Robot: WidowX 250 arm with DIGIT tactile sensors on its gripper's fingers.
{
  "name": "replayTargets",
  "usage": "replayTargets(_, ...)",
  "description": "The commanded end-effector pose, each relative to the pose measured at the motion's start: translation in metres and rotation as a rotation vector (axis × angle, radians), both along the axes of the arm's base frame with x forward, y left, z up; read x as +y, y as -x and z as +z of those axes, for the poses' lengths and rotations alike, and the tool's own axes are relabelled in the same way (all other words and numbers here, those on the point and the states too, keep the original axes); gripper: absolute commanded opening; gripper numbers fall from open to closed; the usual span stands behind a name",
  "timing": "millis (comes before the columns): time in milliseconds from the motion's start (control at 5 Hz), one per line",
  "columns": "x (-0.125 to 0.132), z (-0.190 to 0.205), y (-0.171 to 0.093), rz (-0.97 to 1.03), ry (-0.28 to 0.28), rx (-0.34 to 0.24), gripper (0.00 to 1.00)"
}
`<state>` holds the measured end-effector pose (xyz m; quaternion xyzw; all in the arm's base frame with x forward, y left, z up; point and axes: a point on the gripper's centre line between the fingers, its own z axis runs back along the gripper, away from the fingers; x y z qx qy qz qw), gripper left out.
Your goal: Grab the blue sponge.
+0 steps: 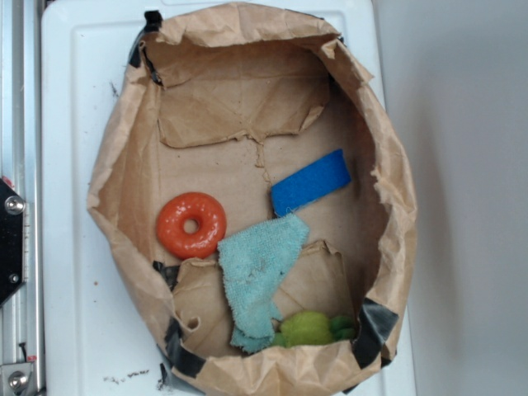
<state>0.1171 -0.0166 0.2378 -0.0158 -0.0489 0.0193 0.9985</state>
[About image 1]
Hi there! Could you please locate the blue sponge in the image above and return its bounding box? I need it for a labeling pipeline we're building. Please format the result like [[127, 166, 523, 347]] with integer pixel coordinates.
[[271, 149, 351, 217]]

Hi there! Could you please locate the brown paper bag bin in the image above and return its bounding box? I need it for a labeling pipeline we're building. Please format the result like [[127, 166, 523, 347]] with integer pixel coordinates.
[[87, 2, 417, 395]]

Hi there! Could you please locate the light blue terry cloth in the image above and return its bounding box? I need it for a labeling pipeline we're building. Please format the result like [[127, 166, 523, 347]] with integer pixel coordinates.
[[218, 214, 309, 354]]

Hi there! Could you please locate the green plush toy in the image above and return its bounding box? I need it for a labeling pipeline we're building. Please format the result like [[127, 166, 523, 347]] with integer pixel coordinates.
[[271, 311, 356, 348]]

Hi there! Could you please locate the white plastic tray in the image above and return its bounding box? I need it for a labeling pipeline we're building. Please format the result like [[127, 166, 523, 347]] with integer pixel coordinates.
[[40, 0, 416, 396]]

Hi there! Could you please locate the orange ring toy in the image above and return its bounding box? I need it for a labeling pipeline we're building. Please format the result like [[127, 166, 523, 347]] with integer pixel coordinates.
[[156, 192, 227, 260]]

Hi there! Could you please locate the black metal bracket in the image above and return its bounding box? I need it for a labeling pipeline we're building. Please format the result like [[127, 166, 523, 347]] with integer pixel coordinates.
[[0, 177, 26, 307]]

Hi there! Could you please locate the aluminium frame rail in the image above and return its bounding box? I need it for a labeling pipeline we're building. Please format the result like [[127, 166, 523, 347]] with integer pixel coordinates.
[[1, 1, 46, 395]]

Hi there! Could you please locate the silver corner bracket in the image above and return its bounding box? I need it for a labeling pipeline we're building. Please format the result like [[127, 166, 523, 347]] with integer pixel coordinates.
[[1, 362, 33, 396]]

